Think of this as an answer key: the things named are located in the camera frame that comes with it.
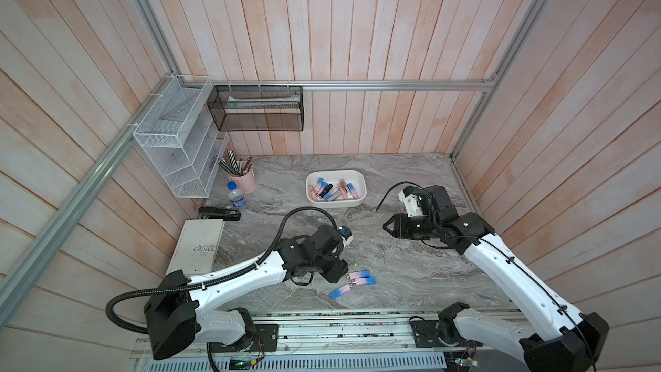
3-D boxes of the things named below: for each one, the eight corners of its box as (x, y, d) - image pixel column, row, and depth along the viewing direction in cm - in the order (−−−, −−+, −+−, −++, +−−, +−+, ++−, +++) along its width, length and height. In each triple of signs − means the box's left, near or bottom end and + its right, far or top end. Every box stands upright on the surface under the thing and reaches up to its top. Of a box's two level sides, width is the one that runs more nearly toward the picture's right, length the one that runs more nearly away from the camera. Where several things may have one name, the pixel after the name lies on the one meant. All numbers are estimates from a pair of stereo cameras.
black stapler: (201, 219, 101) (196, 212, 97) (204, 212, 103) (200, 205, 99) (239, 222, 100) (235, 215, 96) (241, 215, 102) (238, 208, 98)
